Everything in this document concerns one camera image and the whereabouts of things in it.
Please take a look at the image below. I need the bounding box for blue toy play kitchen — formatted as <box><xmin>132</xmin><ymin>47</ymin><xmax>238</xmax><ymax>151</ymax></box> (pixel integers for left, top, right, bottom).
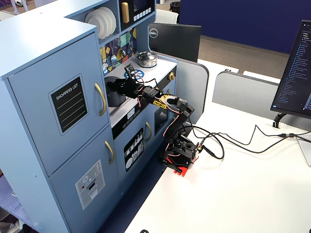
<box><xmin>0</xmin><ymin>0</ymin><xmax>178</xmax><ymax>233</ymax></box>

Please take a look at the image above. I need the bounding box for white toy plate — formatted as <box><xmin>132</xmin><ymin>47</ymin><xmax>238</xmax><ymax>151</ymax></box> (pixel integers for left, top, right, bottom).
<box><xmin>97</xmin><ymin>7</ymin><xmax>114</xmax><ymax>37</ymax></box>
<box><xmin>104</xmin><ymin>6</ymin><xmax>117</xmax><ymax>34</ymax></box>
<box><xmin>84</xmin><ymin>9</ymin><xmax>109</xmax><ymax>39</ymax></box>

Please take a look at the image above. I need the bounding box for navy office divider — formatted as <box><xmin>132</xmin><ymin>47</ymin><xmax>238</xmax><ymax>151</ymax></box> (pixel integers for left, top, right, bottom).
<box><xmin>179</xmin><ymin>0</ymin><xmax>311</xmax><ymax>54</ymax></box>

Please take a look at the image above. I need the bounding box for gold dishwasher handle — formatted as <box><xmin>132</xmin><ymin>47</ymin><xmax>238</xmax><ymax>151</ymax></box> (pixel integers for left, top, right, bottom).
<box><xmin>145</xmin><ymin>121</ymin><xmax>153</xmax><ymax>142</ymax></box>

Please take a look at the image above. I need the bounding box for shiny steel pot with lid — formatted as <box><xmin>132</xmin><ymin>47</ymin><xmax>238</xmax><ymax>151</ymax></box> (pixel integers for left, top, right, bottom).
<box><xmin>135</xmin><ymin>50</ymin><xmax>158</xmax><ymax>68</ymax></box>

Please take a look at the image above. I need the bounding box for gray monitor stand base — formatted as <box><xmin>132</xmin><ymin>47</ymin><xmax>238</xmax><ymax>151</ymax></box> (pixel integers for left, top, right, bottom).
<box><xmin>296</xmin><ymin>135</ymin><xmax>311</xmax><ymax>167</ymax></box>

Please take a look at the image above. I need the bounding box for blue oven door with window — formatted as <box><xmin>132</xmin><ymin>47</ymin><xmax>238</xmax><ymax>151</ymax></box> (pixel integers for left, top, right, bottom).
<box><xmin>154</xmin><ymin>92</ymin><xmax>177</xmax><ymax>136</ymax></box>

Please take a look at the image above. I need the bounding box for gray rounded desk partition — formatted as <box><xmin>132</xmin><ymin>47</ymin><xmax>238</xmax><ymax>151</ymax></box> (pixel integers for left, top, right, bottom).
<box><xmin>212</xmin><ymin>70</ymin><xmax>280</xmax><ymax>120</ymax></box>

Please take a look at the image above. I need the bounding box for gold fridge door handle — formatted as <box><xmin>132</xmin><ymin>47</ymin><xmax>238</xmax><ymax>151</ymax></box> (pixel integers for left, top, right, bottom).
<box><xmin>94</xmin><ymin>82</ymin><xmax>107</xmax><ymax>117</ymax></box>

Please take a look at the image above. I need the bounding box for gray round pot lid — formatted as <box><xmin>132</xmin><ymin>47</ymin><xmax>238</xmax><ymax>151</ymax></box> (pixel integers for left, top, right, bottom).
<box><xmin>104</xmin><ymin>76</ymin><xmax>122</xmax><ymax>86</ymax></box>

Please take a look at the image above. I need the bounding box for black Dell monitor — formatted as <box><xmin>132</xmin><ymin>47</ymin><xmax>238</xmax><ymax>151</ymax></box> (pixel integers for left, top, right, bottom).
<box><xmin>147</xmin><ymin>23</ymin><xmax>202</xmax><ymax>63</ymax></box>

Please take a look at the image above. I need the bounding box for metal toy ladle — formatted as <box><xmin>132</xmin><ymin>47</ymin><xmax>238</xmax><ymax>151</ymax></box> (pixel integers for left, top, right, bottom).
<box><xmin>120</xmin><ymin>36</ymin><xmax>127</xmax><ymax>58</ymax></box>

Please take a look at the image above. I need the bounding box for tall blue fridge door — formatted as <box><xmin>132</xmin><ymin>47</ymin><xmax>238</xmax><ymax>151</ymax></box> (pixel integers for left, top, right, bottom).
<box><xmin>7</xmin><ymin>33</ymin><xmax>110</xmax><ymax>177</ymax></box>

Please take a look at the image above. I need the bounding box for gold freezer door handle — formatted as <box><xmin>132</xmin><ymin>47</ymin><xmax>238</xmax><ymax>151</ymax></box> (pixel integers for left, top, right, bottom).
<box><xmin>104</xmin><ymin>140</ymin><xmax>115</xmax><ymax>165</ymax></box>

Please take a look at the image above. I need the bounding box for metal toy slotted spatula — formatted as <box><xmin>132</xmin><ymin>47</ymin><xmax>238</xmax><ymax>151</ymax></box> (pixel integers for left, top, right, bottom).
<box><xmin>109</xmin><ymin>41</ymin><xmax>118</xmax><ymax>67</ymax></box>

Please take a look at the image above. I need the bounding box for small gripper camera board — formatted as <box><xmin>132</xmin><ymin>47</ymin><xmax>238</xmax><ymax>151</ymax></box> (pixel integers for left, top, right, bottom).
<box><xmin>123</xmin><ymin>63</ymin><xmax>136</xmax><ymax>78</ymax></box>

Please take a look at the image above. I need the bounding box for black dishwasher rack sticker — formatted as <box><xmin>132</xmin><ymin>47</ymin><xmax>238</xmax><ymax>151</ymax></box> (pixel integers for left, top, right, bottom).
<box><xmin>123</xmin><ymin>128</ymin><xmax>145</xmax><ymax>172</ymax></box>

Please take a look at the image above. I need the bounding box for looped black cable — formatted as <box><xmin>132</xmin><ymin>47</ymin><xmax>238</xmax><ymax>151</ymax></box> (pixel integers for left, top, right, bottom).
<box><xmin>198</xmin><ymin>132</ymin><xmax>225</xmax><ymax>160</ymax></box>

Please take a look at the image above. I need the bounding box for black shopping list sticker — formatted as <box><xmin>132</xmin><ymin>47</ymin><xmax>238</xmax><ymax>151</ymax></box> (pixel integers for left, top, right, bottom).
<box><xmin>48</xmin><ymin>73</ymin><xmax>90</xmax><ymax>136</ymax></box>

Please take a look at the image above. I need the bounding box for metal toy skimmer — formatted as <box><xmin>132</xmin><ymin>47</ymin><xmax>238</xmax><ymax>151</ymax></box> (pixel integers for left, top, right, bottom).
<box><xmin>102</xmin><ymin>46</ymin><xmax>109</xmax><ymax>73</ymax></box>

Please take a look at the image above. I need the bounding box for long black cable with connector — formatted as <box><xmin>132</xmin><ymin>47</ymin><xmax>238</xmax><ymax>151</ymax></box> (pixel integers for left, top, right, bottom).
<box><xmin>187</xmin><ymin>121</ymin><xmax>311</xmax><ymax>155</ymax></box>

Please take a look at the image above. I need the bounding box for monitor showing code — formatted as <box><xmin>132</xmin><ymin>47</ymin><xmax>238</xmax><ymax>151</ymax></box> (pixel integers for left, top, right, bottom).
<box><xmin>270</xmin><ymin>19</ymin><xmax>311</xmax><ymax>119</ymax></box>

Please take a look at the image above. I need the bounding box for blue dishwasher door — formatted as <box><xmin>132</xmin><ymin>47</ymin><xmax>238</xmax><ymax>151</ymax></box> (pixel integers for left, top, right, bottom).
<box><xmin>113</xmin><ymin>110</ymin><xmax>156</xmax><ymax>185</ymax></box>

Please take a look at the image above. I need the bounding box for black toy microwave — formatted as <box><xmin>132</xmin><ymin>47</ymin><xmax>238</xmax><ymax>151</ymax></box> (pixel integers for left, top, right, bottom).
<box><xmin>119</xmin><ymin>0</ymin><xmax>156</xmax><ymax>32</ymax></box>

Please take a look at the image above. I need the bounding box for gold microwave handle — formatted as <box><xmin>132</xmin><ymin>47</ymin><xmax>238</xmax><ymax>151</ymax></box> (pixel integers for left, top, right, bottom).
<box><xmin>121</xmin><ymin>1</ymin><xmax>130</xmax><ymax>24</ymax></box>

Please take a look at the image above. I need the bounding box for light gray desk partition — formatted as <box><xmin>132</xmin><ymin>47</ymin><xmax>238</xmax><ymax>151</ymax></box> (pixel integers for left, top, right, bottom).
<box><xmin>175</xmin><ymin>59</ymin><xmax>209</xmax><ymax>126</ymax></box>

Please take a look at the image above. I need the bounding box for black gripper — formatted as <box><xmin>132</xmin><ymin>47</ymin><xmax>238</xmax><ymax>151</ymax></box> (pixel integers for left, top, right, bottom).
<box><xmin>106</xmin><ymin>79</ymin><xmax>144</xmax><ymax>99</ymax></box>

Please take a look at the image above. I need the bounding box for gray plastic pot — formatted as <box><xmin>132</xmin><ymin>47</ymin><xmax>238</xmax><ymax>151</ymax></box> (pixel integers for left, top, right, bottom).
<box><xmin>106</xmin><ymin>88</ymin><xmax>127</xmax><ymax>108</ymax></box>

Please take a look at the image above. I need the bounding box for gray ice dispenser sticker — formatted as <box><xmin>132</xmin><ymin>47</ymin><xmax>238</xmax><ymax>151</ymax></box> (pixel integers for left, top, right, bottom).
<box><xmin>74</xmin><ymin>159</ymin><xmax>106</xmax><ymax>211</ymax></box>

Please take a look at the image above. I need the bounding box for blue freezer door with dispenser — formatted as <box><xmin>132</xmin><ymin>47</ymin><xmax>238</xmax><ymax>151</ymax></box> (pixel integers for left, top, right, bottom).
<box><xmin>48</xmin><ymin>125</ymin><xmax>120</xmax><ymax>233</ymax></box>

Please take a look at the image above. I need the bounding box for red robot base mount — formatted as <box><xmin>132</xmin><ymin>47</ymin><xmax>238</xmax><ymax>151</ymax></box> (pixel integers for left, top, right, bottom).
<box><xmin>160</xmin><ymin>155</ymin><xmax>200</xmax><ymax>177</ymax></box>

